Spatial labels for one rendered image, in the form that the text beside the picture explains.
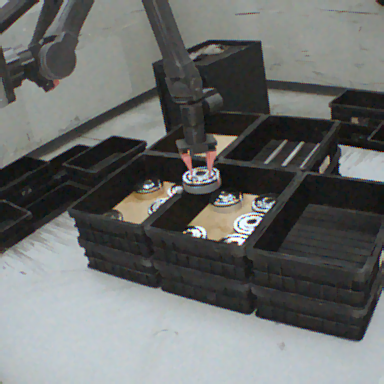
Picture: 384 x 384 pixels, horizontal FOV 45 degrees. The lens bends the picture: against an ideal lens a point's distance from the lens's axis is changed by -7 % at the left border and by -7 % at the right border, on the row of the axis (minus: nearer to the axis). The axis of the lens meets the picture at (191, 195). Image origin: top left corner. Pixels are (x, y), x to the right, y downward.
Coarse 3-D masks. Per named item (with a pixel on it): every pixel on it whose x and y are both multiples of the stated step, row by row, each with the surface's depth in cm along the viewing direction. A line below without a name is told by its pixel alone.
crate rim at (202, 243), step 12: (264, 168) 146; (276, 168) 145; (168, 204) 137; (276, 204) 128; (156, 216) 133; (264, 216) 124; (144, 228) 129; (156, 228) 127; (168, 240) 126; (180, 240) 123; (192, 240) 121; (204, 240) 119; (216, 240) 118; (228, 252) 116; (240, 252) 114
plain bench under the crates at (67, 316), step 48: (48, 240) 176; (0, 288) 154; (48, 288) 150; (96, 288) 147; (144, 288) 143; (0, 336) 133; (48, 336) 130; (96, 336) 128; (144, 336) 125; (192, 336) 123; (240, 336) 120; (288, 336) 116
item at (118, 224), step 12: (156, 156) 168; (168, 156) 165; (180, 156) 164; (120, 168) 164; (108, 180) 158; (72, 204) 147; (72, 216) 144; (84, 216) 141; (96, 216) 138; (120, 228) 134; (132, 228) 131
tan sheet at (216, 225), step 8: (248, 200) 151; (208, 208) 151; (240, 208) 148; (248, 208) 147; (200, 216) 148; (208, 216) 147; (216, 216) 147; (224, 216) 146; (232, 216) 145; (240, 216) 144; (192, 224) 145; (200, 224) 144; (208, 224) 143; (216, 224) 143; (224, 224) 142; (232, 224) 141; (208, 232) 140; (216, 232) 139; (224, 232) 138; (232, 232) 138
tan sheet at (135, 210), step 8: (168, 184) 170; (128, 200) 165; (136, 200) 164; (144, 200) 163; (152, 200) 162; (120, 208) 161; (128, 208) 160; (136, 208) 159; (144, 208) 158; (128, 216) 155; (136, 216) 154; (144, 216) 154
